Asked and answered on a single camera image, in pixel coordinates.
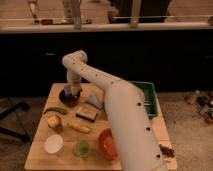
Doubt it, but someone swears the purple bowl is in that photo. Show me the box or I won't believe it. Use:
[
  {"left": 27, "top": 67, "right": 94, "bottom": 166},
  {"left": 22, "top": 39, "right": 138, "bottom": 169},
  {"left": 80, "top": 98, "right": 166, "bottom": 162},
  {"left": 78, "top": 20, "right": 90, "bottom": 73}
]
[{"left": 59, "top": 87, "right": 80, "bottom": 107}]

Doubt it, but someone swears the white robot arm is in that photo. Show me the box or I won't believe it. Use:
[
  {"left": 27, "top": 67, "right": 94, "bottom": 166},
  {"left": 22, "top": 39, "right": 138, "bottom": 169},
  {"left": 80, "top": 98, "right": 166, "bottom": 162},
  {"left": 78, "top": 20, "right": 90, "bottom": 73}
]
[{"left": 62, "top": 50, "right": 168, "bottom": 171}]

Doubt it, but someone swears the green cup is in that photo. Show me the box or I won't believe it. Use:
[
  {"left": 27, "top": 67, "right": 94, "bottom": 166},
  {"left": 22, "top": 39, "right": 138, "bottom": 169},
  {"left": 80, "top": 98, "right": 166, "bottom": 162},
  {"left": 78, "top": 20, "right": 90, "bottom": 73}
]
[{"left": 73, "top": 140, "right": 90, "bottom": 158}]

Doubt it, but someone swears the clutter pile on floor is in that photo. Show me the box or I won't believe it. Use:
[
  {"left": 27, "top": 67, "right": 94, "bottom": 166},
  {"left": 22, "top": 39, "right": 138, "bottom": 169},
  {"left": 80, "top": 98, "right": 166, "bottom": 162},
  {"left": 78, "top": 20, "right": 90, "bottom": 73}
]
[{"left": 184, "top": 90, "right": 213, "bottom": 125}]

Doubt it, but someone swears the red grapes bunch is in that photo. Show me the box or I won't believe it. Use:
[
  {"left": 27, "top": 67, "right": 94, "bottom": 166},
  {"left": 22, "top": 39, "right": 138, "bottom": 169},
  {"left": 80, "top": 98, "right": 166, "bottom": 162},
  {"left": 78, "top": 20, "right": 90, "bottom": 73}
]
[{"left": 159, "top": 144, "right": 175, "bottom": 158}]

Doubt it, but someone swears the yellow apple piece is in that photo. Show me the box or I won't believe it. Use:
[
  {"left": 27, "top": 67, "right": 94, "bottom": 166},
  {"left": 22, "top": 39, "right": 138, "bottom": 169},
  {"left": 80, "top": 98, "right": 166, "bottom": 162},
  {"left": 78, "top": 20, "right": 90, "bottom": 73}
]
[{"left": 47, "top": 114, "right": 62, "bottom": 130}]

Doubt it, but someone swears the yellow corn cob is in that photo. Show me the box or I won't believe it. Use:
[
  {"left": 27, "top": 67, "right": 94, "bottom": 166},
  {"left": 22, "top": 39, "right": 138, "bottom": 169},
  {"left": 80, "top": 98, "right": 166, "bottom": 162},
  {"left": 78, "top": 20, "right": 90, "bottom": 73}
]
[{"left": 67, "top": 122, "right": 90, "bottom": 134}]

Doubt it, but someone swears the black chair base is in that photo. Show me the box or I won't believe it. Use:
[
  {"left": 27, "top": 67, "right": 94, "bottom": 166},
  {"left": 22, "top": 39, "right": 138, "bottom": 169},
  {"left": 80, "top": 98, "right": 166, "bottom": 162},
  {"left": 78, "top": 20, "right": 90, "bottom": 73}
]
[{"left": 0, "top": 101, "right": 30, "bottom": 143}]

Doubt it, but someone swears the green tray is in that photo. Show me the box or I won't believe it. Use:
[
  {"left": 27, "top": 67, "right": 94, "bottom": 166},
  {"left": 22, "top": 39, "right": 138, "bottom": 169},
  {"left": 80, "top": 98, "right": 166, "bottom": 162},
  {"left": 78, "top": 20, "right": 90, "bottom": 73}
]
[{"left": 133, "top": 81, "right": 158, "bottom": 119}]

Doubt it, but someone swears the wooden table board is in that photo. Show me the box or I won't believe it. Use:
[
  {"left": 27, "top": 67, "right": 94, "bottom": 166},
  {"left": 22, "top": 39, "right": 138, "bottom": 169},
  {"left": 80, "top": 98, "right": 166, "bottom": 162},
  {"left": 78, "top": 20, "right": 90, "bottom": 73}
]
[{"left": 24, "top": 82, "right": 178, "bottom": 171}]

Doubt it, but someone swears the orange bowl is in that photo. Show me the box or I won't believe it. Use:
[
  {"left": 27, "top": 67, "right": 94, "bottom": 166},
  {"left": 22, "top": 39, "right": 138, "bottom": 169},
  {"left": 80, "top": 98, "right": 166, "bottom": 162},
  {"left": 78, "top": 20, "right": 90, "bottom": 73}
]
[{"left": 98, "top": 128, "right": 118, "bottom": 160}]

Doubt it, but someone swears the yellow blue sponge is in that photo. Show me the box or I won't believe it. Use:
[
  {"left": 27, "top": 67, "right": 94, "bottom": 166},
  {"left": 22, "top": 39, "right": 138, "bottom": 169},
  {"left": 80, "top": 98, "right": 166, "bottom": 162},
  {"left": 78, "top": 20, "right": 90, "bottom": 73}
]
[{"left": 64, "top": 85, "right": 82, "bottom": 96}]

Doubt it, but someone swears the brown black scrub block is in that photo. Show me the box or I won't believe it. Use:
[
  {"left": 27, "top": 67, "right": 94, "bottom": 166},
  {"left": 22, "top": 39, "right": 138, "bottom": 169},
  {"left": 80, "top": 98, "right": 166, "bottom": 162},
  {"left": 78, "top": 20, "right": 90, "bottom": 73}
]
[{"left": 76, "top": 107, "right": 97, "bottom": 122}]

